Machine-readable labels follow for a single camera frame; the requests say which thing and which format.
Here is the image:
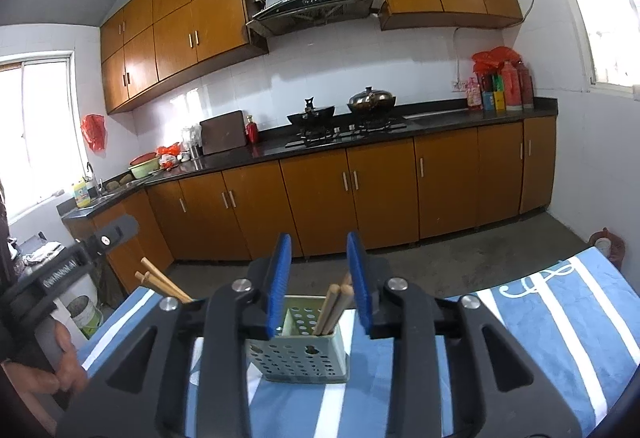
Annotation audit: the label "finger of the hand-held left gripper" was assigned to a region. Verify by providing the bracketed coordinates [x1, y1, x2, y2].
[82, 214, 138, 255]

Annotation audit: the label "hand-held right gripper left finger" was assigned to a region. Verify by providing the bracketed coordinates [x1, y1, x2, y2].
[57, 233, 293, 438]

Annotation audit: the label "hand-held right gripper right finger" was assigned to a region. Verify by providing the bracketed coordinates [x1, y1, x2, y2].
[346, 231, 583, 438]

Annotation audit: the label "green perforated utensil holder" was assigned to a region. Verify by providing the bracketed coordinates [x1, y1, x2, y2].
[245, 305, 349, 384]

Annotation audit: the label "person's left hand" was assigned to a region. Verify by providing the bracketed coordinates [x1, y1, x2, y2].
[0, 320, 91, 399]

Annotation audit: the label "steel sink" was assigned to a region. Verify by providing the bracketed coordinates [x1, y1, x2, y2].
[90, 188, 131, 209]

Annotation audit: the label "yellow dish soap bottle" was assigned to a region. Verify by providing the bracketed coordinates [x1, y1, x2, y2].
[73, 178, 93, 209]

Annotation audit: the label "paint bucket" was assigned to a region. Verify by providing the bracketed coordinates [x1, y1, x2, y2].
[70, 295, 104, 339]

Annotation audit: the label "steel faucet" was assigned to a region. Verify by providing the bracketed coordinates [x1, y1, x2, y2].
[86, 161, 104, 195]

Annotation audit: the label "green basin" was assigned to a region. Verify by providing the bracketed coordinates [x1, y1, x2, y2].
[128, 153, 161, 180]

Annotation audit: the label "red plastic bag on counter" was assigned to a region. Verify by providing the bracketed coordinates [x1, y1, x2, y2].
[156, 143, 181, 169]

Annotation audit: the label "wooden base cabinets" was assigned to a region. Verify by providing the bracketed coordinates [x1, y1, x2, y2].
[62, 115, 557, 289]

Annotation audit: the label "steel canister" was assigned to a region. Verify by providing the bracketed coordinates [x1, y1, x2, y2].
[181, 125, 203, 160]

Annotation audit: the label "window beside sink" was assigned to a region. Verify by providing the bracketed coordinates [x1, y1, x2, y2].
[0, 58, 86, 219]

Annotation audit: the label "dark wooden cutting board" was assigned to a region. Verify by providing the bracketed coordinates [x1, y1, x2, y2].
[199, 110, 247, 156]

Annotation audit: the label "black gas stove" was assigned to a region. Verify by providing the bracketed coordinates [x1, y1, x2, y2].
[285, 117, 408, 149]

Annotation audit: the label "black wok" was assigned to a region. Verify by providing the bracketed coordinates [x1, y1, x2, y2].
[286, 96, 336, 126]

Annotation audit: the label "dark pot with lid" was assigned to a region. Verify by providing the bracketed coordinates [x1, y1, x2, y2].
[347, 86, 397, 115]

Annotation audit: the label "blue white striped tablecloth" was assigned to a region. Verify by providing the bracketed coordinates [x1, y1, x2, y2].
[75, 255, 640, 438]

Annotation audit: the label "black kitchen countertop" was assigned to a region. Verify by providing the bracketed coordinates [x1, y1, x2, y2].
[56, 98, 558, 219]

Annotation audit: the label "pink bottle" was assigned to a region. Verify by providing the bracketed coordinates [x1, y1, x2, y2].
[466, 77, 483, 110]

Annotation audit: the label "colourful condiment box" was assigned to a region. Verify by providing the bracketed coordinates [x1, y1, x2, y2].
[481, 75, 506, 111]

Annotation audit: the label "dark red bottles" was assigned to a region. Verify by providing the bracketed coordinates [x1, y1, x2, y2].
[502, 60, 535, 111]

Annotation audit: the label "red bag behind bottles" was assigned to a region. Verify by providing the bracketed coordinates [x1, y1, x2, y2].
[472, 46, 521, 76]

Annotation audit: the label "red plastic bag on wall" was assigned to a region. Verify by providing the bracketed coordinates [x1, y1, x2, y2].
[81, 114, 107, 152]

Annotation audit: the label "long wooden wall cabinets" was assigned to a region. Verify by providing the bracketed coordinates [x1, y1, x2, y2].
[100, 0, 368, 115]

